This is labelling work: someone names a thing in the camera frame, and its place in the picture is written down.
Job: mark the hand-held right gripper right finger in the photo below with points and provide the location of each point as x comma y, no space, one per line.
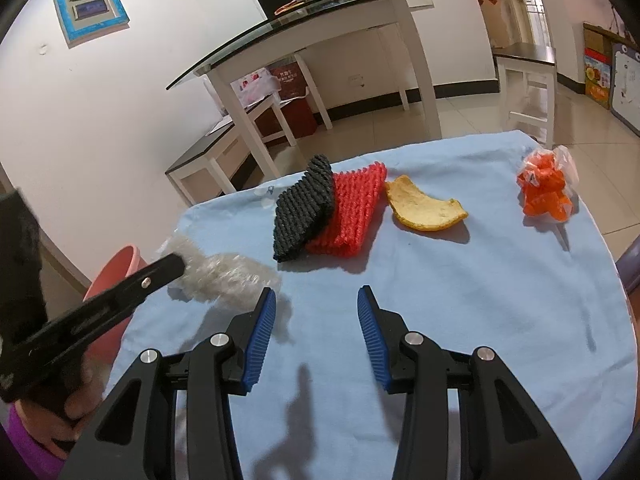
372,335

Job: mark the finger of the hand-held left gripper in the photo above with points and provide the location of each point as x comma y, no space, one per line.
110,305

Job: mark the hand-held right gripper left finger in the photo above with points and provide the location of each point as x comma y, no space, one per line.
260,340

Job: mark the pink plastic bucket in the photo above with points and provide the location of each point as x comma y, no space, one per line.
117,267

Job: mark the clear plastic wrap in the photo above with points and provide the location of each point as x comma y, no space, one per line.
225,275

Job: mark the red foam net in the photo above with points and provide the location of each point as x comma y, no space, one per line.
350,215

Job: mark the black foam net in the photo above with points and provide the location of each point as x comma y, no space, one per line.
300,210

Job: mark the pale yellow fruit peel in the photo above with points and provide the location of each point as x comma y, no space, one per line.
415,205

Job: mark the clear bag of orange peels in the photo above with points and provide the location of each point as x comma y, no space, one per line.
542,185

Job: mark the person's left forearm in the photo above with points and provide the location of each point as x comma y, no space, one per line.
25,455

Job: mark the person's left hand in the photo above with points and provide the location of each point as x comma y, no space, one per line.
82,402

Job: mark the light blue floral cloth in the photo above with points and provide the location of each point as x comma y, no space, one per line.
475,285

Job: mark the white dark-top bench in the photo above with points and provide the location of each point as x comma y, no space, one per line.
200,150

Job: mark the white paper sheet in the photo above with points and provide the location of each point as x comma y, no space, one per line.
221,125

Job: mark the dark red carton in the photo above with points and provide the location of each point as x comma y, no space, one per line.
295,110

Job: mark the pink plastic bag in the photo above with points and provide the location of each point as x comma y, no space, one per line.
250,85

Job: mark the pink purple child chair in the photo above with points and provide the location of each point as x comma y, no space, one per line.
632,270

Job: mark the white glass-top table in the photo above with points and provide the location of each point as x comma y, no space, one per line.
350,15

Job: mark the white dark-top stool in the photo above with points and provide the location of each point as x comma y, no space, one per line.
525,52

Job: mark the red container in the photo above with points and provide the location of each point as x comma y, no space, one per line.
290,6

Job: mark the colourful fruit box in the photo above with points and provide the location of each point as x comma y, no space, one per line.
596,77

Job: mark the purple drawing board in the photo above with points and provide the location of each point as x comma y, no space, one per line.
627,90

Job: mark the white door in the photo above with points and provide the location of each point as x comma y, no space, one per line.
530,0

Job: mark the wooden cabinet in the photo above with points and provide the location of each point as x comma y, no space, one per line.
595,35

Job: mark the wall socket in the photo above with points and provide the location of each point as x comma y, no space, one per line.
356,79

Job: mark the blue framed wall panel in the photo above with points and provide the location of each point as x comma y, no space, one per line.
65,15

